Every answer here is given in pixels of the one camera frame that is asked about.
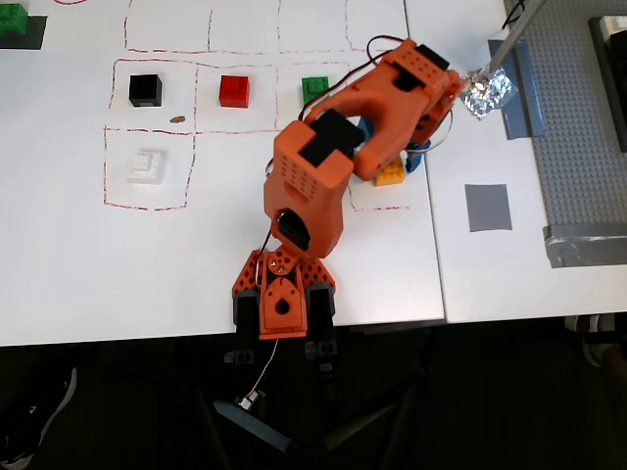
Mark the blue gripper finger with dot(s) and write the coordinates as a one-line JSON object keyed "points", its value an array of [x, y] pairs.
{"points": [[367, 133], [416, 157]]}

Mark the yellow brick block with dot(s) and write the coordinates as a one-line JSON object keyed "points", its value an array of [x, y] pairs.
{"points": [[390, 175]]}

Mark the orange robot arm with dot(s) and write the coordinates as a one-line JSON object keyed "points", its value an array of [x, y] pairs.
{"points": [[313, 181]]}

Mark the grey tape square marker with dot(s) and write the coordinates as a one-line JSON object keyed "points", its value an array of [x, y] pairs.
{"points": [[488, 208]]}

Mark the red brick block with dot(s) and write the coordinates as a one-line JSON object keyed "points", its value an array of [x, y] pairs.
{"points": [[235, 92]]}

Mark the black brick block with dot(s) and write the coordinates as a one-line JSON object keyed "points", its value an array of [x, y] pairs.
{"points": [[145, 90]]}

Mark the small white brick block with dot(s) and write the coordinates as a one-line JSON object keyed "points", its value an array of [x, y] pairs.
{"points": [[616, 24]]}

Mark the large green brick block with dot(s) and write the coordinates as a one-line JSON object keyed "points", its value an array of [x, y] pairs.
{"points": [[12, 17]]}

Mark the crumpled aluminium foil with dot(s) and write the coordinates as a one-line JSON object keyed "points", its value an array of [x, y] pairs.
{"points": [[487, 95]]}

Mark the metal pole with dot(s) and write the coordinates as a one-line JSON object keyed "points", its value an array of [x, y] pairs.
{"points": [[514, 41]]}

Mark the grey studded baseplate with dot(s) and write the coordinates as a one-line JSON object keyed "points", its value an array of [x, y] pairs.
{"points": [[573, 147]]}

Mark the small brown scrap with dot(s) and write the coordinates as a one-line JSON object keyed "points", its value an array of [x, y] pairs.
{"points": [[177, 119]]}

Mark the black table clamp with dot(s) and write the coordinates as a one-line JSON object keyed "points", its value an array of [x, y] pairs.
{"points": [[246, 318], [322, 323]]}

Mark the white sneaker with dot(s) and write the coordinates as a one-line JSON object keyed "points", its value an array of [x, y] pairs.
{"points": [[595, 333]]}

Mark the black tripod stand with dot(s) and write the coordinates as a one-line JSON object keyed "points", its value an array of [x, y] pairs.
{"points": [[313, 431]]}

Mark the black flat plate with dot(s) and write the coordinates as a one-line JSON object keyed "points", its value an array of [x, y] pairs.
{"points": [[22, 40]]}

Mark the black sneaker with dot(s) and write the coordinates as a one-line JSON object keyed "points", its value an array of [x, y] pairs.
{"points": [[29, 431]]}

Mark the silver duct tape strip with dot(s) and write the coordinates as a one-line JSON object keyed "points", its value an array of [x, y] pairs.
{"points": [[583, 245]]}

